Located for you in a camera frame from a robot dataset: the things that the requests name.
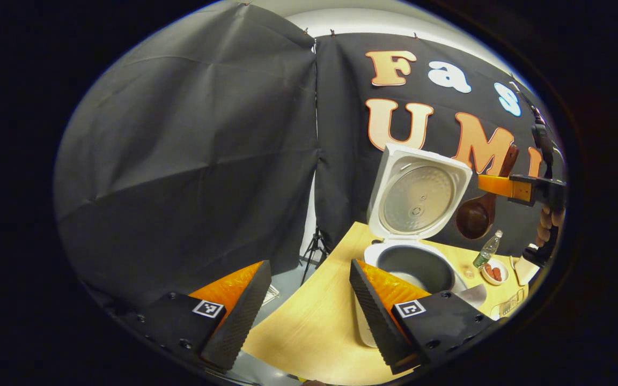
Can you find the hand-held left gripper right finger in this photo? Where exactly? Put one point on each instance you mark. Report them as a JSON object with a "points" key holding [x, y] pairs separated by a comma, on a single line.
{"points": [[376, 316]]}

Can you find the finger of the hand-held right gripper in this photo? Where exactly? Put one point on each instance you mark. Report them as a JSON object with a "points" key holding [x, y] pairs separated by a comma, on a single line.
{"points": [[497, 186]]}

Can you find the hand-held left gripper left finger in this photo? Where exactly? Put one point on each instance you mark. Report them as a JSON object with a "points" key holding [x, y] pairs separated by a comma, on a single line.
{"points": [[244, 316]]}

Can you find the brown wooden spoon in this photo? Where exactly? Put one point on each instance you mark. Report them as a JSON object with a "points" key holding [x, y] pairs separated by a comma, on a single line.
{"points": [[472, 217]]}

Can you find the white rice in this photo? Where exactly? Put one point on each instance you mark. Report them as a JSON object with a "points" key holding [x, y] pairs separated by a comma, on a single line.
{"points": [[410, 280]]}

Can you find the white rice cooker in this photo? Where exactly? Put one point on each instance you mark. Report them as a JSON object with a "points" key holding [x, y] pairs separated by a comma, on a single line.
{"points": [[395, 161]]}

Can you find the clear plastic water bottle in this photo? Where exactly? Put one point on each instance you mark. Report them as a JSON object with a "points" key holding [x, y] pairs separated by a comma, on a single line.
{"points": [[487, 251]]}

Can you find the white toaster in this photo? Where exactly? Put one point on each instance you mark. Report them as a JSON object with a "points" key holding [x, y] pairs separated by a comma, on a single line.
{"points": [[526, 269]]}

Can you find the red meat piece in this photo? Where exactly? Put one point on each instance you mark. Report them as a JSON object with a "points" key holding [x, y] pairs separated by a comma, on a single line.
{"points": [[489, 271], [497, 274]]}

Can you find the black tripod stand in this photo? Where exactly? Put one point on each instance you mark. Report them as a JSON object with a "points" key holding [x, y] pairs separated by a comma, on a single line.
{"points": [[317, 249]]}

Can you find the white round plate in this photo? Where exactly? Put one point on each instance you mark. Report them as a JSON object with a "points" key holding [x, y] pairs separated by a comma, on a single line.
{"points": [[504, 276]]}

